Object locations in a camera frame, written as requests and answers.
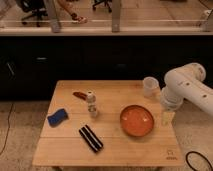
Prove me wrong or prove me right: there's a black striped rectangular block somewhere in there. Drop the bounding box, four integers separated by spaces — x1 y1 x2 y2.
79 125 104 153

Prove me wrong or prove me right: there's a person's foot with shoe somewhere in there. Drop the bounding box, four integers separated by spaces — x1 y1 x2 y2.
71 13 87 24

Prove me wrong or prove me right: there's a red brown small object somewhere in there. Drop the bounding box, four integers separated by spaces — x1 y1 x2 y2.
73 92 87 100

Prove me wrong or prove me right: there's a wooden table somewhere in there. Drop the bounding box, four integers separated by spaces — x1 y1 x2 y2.
33 80 183 167

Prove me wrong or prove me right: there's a black cable right floor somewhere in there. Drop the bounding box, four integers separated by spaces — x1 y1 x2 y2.
185 150 213 171

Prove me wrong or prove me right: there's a black cable floor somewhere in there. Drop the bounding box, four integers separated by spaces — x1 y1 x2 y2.
0 99 16 158
185 150 213 171

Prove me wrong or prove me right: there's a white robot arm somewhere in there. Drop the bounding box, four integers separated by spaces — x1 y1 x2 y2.
160 63 213 126

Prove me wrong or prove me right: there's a blue sponge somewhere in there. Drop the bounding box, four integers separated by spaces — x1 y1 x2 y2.
47 109 68 127

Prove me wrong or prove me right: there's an orange bowl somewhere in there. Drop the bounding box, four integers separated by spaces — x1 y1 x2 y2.
120 105 154 137

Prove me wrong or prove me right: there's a black cable left floor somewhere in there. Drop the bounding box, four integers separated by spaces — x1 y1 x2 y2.
0 99 16 158

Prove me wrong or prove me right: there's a clear plastic bottle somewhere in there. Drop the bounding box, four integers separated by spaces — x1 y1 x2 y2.
86 91 98 117

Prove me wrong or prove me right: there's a clear plastic cup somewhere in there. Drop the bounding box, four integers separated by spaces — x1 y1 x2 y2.
142 77 159 97

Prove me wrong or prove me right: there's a black office chair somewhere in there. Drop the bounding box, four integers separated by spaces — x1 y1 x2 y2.
91 0 113 14
15 0 47 27

